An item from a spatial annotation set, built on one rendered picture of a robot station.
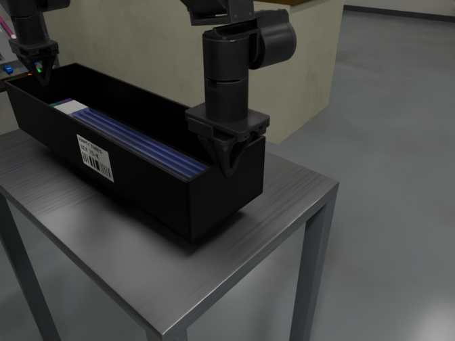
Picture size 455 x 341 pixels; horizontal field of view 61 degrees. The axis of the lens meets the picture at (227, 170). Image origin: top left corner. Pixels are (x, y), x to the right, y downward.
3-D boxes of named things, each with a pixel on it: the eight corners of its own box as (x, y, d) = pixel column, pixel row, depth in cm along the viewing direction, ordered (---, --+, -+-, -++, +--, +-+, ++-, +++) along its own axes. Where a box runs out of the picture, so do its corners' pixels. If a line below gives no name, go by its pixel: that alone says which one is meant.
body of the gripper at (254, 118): (215, 108, 58) (214, 59, 54) (271, 128, 52) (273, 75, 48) (184, 123, 54) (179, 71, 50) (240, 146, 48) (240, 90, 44)
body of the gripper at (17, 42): (38, 42, 90) (29, 8, 85) (60, 51, 84) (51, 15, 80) (9, 48, 85) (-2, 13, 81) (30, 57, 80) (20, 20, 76)
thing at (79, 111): (45, 120, 89) (41, 106, 87) (73, 110, 94) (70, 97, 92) (200, 213, 61) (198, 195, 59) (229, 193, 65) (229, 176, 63)
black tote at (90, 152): (18, 128, 89) (3, 81, 82) (85, 105, 99) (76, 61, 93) (191, 245, 57) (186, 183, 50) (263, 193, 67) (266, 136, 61)
